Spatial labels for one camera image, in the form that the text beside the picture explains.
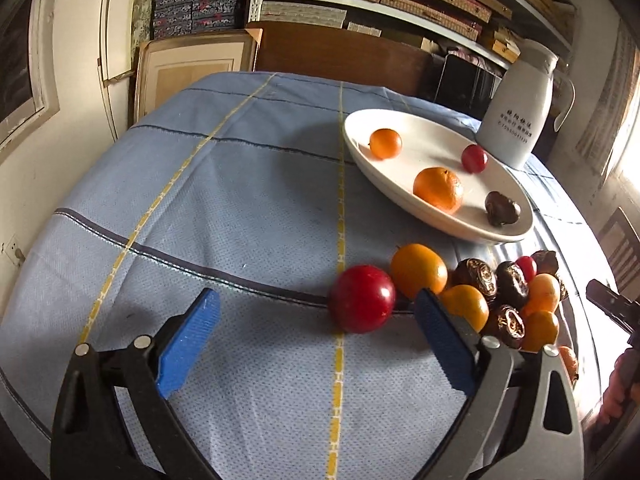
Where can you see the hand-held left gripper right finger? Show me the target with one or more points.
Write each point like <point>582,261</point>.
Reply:
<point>445,345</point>

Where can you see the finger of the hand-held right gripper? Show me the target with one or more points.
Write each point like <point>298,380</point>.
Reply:
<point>607,300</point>

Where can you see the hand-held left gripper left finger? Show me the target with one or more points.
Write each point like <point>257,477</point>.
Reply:
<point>190,340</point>

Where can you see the small orange citrus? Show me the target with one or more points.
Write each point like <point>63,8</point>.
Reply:
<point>385,143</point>
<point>569,362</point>
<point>540,331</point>
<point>467,307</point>
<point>544,292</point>

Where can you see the brown water chestnut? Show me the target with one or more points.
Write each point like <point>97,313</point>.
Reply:
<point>475,272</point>
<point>562,287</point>
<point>505,327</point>
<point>501,208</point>
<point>511,282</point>
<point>545,261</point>

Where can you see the large orange citrus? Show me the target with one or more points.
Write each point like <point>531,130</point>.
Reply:
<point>419,270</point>

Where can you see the small red tomato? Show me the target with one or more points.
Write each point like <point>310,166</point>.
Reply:
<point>526,266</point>
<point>474,158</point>

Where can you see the large red plum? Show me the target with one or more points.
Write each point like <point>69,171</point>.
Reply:
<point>361,298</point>

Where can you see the white oval plate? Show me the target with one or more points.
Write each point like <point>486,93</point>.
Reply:
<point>415,132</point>

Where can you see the person's right hand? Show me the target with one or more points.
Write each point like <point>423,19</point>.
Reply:
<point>620,385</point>

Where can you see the dark wooden chair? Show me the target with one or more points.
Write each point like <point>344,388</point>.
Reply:
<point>620,245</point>

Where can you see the blue checked tablecloth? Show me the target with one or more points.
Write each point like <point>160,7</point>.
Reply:
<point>225,210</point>

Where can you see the deep orange mandarin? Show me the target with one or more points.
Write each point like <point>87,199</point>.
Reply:
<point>439,190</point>

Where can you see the beige striped curtain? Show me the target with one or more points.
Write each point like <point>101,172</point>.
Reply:
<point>607,110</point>

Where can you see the white printed jug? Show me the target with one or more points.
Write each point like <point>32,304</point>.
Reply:
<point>515,105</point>

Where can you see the black panel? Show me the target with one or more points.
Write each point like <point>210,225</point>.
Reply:
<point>465,85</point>

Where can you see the white door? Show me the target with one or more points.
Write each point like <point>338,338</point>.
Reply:
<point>117,25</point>

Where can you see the white framed window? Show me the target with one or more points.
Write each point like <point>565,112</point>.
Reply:
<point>20,60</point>

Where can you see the stack of blue patterned boxes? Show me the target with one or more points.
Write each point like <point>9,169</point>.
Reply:
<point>195,7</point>

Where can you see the green marble slab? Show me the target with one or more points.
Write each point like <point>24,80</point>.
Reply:
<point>142,10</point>

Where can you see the pale patterned flat boxes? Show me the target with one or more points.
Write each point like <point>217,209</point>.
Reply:
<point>300,12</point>

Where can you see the wall socket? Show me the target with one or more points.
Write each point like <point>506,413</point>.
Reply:
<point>12,249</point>

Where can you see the pale wooden picture frame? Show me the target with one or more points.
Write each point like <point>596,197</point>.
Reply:
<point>195,67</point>

